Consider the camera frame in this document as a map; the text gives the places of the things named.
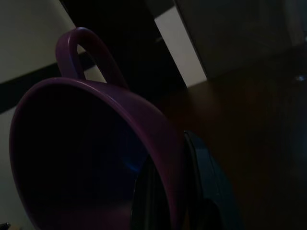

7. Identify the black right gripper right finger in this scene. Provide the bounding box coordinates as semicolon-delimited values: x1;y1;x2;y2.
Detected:
183;130;243;230

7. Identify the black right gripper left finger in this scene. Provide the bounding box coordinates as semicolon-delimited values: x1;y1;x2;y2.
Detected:
130;154;168;230

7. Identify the purple ceramic mug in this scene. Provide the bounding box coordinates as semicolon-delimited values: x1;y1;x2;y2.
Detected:
9;26;190;230

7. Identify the dark wooden door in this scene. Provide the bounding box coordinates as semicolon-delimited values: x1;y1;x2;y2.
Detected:
59;0;188;101

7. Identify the white cabinet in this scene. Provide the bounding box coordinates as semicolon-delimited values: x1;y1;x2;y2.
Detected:
153;0;307;87

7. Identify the black baseboard strip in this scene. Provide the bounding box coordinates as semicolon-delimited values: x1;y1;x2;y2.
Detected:
0;51;97;114

